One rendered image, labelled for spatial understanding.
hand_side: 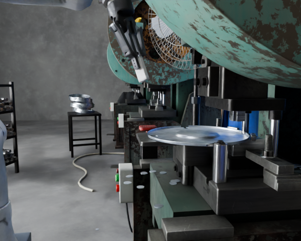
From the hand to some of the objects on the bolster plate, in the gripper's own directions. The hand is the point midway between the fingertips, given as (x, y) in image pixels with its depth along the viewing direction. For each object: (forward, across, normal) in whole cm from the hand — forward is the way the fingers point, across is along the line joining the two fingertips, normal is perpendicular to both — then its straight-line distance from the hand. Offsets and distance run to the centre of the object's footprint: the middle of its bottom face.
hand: (140, 69), depth 80 cm
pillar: (+31, -26, +12) cm, 42 cm away
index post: (+34, +6, +15) cm, 38 cm away
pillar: (+35, -14, +23) cm, 44 cm away
